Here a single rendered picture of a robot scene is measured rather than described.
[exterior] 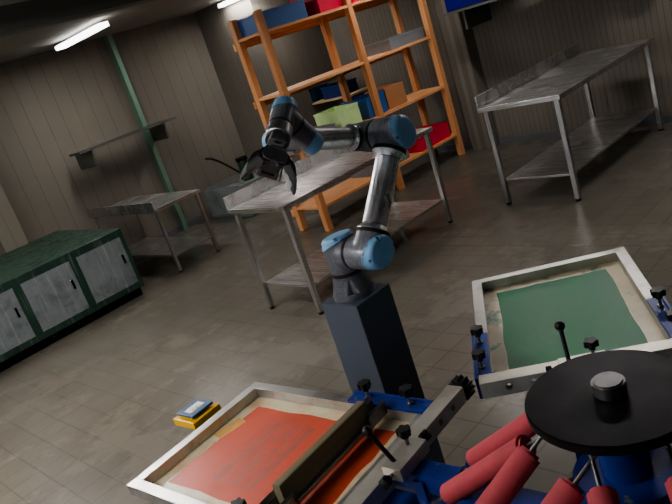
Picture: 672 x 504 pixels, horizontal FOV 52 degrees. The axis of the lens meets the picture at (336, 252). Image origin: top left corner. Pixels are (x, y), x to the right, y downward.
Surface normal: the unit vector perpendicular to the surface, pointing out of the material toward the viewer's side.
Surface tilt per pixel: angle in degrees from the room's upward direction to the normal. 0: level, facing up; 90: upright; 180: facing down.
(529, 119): 90
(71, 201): 90
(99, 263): 90
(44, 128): 90
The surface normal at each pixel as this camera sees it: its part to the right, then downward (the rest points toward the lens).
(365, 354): -0.66, 0.42
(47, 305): 0.69, 0.00
